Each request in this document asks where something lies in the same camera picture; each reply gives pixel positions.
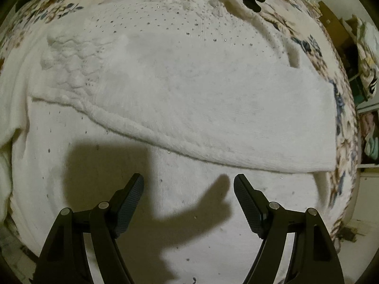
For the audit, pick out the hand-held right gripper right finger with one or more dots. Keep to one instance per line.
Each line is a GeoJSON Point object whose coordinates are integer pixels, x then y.
{"type": "Point", "coordinates": [247, 204]}

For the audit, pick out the white storage shelf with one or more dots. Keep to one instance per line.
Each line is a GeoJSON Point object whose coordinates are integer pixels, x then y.
{"type": "Point", "coordinates": [368, 136]}

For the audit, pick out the pile of light clothes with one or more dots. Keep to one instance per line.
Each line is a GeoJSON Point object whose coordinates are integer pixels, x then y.
{"type": "Point", "coordinates": [367, 59]}

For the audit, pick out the floral bed sheet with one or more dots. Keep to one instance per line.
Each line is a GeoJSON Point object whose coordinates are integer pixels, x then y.
{"type": "Point", "coordinates": [334, 100]}

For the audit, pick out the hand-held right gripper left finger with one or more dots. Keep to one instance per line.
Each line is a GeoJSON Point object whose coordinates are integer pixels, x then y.
{"type": "Point", "coordinates": [130, 204]}

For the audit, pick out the white knit sweater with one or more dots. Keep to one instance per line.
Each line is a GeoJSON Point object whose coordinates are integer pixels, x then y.
{"type": "Point", "coordinates": [177, 109]}

